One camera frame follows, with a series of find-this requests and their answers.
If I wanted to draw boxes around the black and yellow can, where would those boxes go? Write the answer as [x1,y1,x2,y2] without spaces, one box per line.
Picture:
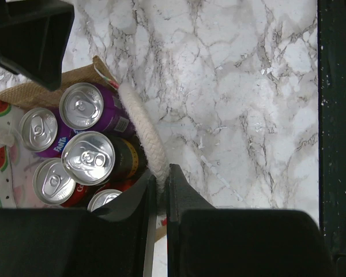
[61,131,147,186]

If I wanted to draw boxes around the red cola can front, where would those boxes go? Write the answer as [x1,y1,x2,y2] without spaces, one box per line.
[87,179,137,212]

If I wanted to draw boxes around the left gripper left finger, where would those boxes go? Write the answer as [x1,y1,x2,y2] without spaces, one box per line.
[0,171,156,276]

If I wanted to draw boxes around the red cola can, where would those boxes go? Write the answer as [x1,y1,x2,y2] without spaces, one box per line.
[87,179,137,212]
[32,158,92,208]

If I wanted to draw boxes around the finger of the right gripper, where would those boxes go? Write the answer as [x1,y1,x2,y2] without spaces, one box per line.
[0,1,74,91]

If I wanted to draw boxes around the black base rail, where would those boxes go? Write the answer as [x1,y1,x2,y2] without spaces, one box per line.
[317,1,346,276]

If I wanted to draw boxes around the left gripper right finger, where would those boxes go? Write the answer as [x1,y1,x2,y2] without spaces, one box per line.
[166,164,334,276]

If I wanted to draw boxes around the watermelon canvas tote bag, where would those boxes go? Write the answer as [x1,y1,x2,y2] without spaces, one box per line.
[0,57,170,211]

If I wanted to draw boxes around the purple can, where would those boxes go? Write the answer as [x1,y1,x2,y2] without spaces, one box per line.
[59,83,135,138]
[19,107,76,158]

